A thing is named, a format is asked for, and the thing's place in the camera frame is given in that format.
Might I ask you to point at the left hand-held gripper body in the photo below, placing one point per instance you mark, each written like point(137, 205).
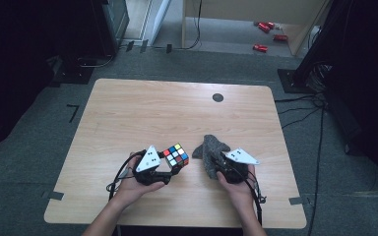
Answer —
point(147, 162)

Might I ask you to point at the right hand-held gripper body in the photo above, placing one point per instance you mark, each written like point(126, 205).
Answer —
point(241, 159)

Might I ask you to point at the multicoloured puzzle cube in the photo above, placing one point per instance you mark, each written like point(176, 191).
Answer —
point(176, 156)

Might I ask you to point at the grey fuzzy cloth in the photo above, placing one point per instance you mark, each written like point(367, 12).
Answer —
point(211, 154)

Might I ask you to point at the person's left hand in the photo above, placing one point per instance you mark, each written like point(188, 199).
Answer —
point(134, 191)

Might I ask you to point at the person's right hand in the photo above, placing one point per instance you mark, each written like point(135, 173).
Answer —
point(241, 193)

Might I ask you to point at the black round table grommet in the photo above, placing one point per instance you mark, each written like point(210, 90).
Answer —
point(218, 97)

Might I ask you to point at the grey tape piece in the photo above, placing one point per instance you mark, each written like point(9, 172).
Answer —
point(55, 195)
point(296, 200)

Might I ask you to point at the black stand base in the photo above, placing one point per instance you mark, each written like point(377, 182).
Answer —
point(288, 83)

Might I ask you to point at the black tape strip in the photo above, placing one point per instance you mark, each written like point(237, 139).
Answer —
point(144, 46)
point(130, 46)
point(169, 48)

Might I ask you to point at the red can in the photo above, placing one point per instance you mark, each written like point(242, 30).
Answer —
point(280, 37)
point(260, 48)
point(264, 27)
point(271, 25)

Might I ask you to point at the black floor plate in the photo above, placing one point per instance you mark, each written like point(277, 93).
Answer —
point(75, 75)

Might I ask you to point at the white board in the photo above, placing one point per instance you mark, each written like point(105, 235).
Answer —
point(160, 19)

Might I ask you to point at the black cabinet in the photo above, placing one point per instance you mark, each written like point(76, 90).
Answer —
point(111, 26)

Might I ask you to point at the black stand pole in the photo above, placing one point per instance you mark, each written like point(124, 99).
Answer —
point(318, 39)

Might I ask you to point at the black curtain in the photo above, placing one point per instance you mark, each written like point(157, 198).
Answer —
point(19, 65)
point(370, 82)

